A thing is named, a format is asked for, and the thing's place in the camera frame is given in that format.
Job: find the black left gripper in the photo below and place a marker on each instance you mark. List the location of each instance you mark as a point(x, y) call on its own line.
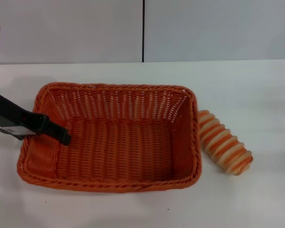
point(4, 111)

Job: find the orange woven plastic basket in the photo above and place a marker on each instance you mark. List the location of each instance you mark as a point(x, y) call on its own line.
point(118, 147)

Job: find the orange-striped long bread roll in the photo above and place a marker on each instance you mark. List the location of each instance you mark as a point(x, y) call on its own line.
point(225, 149)

